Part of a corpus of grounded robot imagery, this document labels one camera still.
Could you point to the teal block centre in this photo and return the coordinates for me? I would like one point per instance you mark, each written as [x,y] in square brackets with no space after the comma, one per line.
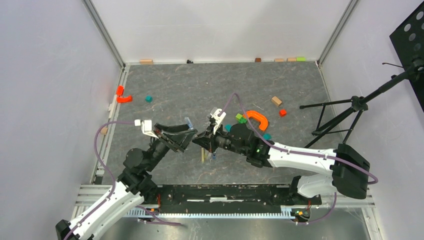
[228,127]

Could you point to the tan block back left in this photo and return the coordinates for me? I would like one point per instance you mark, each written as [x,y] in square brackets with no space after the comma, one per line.
[146,61]

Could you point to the small red cube right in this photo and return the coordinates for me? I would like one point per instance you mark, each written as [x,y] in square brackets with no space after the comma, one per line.
[282,113]

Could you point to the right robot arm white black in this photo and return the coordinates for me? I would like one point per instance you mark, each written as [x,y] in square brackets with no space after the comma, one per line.
[342,170]

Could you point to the black tripod stand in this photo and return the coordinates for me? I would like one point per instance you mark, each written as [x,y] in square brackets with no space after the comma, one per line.
[359,104]

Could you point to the toothed aluminium rail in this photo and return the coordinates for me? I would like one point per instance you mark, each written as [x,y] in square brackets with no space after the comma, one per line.
[283,213]

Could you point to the tan wooden block right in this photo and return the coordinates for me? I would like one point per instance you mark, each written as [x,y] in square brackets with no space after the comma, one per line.
[276,101]

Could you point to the yellow pen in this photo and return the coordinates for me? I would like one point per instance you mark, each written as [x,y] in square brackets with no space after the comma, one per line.
[202,155]

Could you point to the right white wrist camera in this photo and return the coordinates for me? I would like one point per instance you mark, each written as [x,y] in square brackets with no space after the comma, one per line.
[217,116]

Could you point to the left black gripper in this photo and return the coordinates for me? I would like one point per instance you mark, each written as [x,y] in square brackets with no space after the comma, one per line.
[176,141]

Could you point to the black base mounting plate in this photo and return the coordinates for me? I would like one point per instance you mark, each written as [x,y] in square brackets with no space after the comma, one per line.
[225,199]

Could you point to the lime green block back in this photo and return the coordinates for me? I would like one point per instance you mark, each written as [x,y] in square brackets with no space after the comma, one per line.
[300,59]

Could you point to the green lego brick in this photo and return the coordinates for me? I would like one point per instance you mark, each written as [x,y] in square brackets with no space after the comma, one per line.
[240,118]

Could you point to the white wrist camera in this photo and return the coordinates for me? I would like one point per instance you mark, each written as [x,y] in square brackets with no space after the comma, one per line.
[146,127]
[217,116]

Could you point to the red curved block left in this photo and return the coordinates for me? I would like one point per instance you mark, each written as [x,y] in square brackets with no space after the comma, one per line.
[124,99]

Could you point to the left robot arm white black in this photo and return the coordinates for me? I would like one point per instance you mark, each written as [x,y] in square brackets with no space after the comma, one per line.
[133,186]

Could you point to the orange curved block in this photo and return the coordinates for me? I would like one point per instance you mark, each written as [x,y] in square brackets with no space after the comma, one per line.
[263,121]

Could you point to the small teal cube left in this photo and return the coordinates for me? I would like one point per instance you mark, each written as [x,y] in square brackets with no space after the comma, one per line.
[148,99]

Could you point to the translucent blue pen cap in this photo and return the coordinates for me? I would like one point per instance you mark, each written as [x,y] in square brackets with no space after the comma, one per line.
[189,123]

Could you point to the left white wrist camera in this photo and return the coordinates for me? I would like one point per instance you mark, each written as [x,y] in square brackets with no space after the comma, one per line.
[146,127]

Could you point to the teal block near baseplate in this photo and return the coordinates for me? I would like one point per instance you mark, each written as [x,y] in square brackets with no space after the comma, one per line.
[267,136]

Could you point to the tan block left rail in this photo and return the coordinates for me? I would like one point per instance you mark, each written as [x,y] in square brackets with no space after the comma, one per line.
[104,130]

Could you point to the red block upper left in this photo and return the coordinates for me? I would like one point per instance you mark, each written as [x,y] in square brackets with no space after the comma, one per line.
[119,90]

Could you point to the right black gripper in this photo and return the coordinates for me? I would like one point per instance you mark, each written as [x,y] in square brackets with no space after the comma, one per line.
[209,142]

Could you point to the black perforated panel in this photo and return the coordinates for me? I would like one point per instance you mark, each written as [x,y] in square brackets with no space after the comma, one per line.
[408,42]

